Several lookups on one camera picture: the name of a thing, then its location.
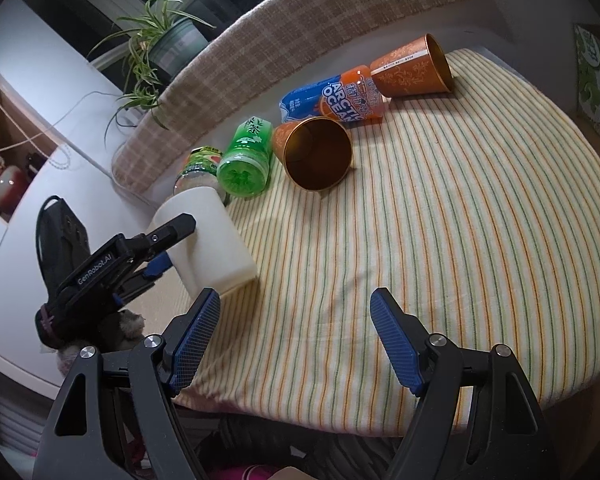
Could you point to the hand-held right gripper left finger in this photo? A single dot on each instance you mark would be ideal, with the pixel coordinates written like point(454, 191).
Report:
point(194, 342)

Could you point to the green tea bottle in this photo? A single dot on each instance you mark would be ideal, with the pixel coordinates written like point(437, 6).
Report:
point(245, 157)

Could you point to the blue and orange drink bottle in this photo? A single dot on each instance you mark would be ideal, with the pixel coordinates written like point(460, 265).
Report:
point(330, 95)

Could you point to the plaid chair back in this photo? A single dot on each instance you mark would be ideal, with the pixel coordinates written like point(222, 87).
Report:
point(260, 55)

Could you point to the potted spider plant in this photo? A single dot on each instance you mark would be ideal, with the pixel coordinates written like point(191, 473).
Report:
point(175, 42)

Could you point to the green printed box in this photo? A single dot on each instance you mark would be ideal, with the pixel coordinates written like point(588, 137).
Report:
point(594, 80)

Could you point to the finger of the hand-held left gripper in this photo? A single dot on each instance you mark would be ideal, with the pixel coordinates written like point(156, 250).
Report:
point(157, 266)
point(172, 232)

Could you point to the plain orange cup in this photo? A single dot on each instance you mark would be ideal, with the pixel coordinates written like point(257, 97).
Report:
point(315, 152)

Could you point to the wooden box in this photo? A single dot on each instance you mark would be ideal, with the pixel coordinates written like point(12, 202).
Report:
point(0, 125)

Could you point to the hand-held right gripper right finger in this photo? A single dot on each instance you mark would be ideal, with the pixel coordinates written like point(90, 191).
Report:
point(395, 345)

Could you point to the red and white ornament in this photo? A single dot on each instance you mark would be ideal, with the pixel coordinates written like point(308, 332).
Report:
point(11, 187)

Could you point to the small green label jar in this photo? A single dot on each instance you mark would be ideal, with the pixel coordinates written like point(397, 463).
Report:
point(197, 167)

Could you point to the white cup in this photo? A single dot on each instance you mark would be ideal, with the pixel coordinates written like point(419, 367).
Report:
point(212, 245)

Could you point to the person's left hand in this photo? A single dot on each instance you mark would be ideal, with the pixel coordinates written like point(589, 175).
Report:
point(130, 324)

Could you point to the patterned orange cup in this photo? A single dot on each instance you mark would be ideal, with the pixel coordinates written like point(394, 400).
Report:
point(410, 72)

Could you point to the striped table cloth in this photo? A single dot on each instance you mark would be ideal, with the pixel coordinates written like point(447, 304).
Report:
point(430, 235)

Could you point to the dark clothing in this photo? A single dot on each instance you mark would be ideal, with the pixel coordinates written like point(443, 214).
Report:
point(280, 440)

